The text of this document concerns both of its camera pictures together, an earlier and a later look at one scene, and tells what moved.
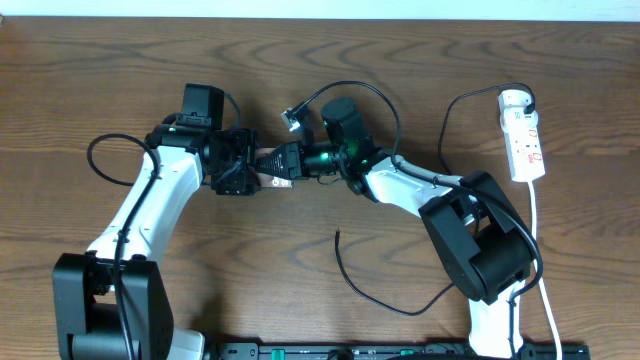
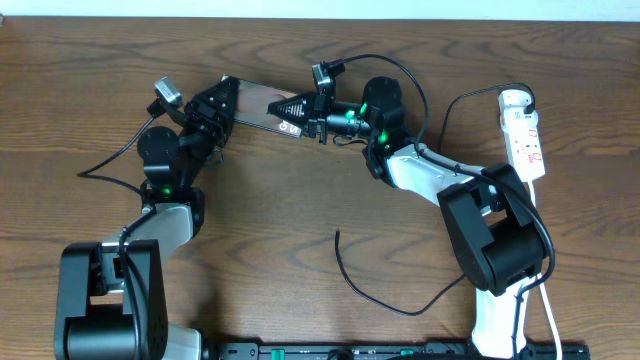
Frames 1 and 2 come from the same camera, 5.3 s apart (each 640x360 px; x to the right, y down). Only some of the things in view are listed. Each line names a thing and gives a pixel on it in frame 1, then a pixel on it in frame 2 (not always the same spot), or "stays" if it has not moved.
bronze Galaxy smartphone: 269,181 to 252,104
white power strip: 523,144 stays
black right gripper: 291,160 to 314,113
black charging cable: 439,295 stays
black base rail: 390,351 stays
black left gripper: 236,167 to 206,114
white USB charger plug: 513,99 stays
